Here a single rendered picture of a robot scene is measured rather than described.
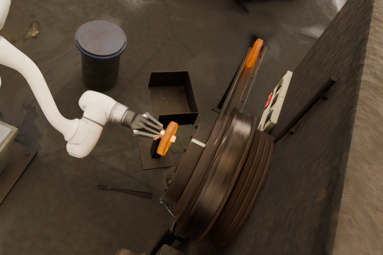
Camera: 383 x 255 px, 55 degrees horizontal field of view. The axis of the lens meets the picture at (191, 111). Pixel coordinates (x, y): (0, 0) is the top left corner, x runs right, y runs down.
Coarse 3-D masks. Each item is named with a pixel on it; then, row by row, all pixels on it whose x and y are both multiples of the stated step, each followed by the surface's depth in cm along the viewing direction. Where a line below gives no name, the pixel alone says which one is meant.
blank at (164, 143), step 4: (172, 124) 156; (176, 124) 157; (168, 128) 153; (172, 128) 154; (176, 128) 159; (168, 132) 152; (172, 132) 153; (164, 136) 152; (168, 136) 152; (164, 140) 152; (168, 140) 152; (160, 144) 152; (164, 144) 152; (168, 144) 156; (160, 148) 153; (164, 148) 152; (168, 148) 164; (160, 152) 155; (164, 152) 154
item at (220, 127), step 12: (228, 120) 115; (216, 132) 113; (216, 144) 107; (204, 156) 108; (216, 156) 105; (204, 168) 104; (192, 180) 107; (204, 180) 104; (192, 192) 105; (180, 204) 111; (192, 204) 106; (180, 216) 110
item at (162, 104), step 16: (160, 80) 197; (176, 80) 201; (160, 96) 198; (176, 96) 200; (192, 96) 191; (160, 112) 192; (176, 112) 194; (192, 112) 193; (144, 144) 246; (144, 160) 240; (160, 160) 243
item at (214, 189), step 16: (240, 112) 122; (240, 128) 109; (224, 144) 103; (240, 144) 105; (224, 160) 102; (240, 160) 103; (208, 176) 100; (224, 176) 101; (208, 192) 101; (224, 192) 101; (192, 208) 102; (208, 208) 102; (192, 224) 106; (208, 224) 104
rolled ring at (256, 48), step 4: (256, 40) 223; (260, 40) 217; (256, 44) 214; (260, 44) 215; (252, 48) 228; (256, 48) 214; (260, 48) 214; (252, 52) 215; (256, 52) 214; (248, 56) 229; (252, 56) 214; (256, 56) 214; (248, 60) 218; (252, 60) 216; (248, 64) 219; (252, 64) 218
